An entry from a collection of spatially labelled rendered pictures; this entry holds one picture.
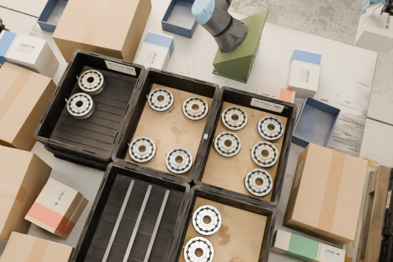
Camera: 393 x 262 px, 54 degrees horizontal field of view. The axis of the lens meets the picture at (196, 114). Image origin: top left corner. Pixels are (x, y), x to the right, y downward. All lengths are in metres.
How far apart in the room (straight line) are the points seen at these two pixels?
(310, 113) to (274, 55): 0.33
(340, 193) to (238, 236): 0.40
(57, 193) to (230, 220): 0.63
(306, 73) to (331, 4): 1.42
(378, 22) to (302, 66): 0.39
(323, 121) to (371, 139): 0.91
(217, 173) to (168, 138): 0.23
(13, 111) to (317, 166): 1.18
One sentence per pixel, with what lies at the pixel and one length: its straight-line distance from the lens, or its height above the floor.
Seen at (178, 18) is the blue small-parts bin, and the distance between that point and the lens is 1.93.
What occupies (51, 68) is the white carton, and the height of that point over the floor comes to 0.74.
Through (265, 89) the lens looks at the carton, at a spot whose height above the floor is 0.78.
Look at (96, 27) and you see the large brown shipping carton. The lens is 1.70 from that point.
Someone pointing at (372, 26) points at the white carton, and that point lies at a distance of 1.49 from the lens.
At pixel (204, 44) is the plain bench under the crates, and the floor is 0.70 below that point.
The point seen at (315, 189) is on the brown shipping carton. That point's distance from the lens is 1.46.
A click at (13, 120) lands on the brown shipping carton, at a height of 0.86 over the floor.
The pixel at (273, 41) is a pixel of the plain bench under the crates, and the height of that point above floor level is 0.70.
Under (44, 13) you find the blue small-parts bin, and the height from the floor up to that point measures 0.75.
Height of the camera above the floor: 2.22
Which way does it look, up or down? 66 degrees down
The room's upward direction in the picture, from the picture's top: 1 degrees clockwise
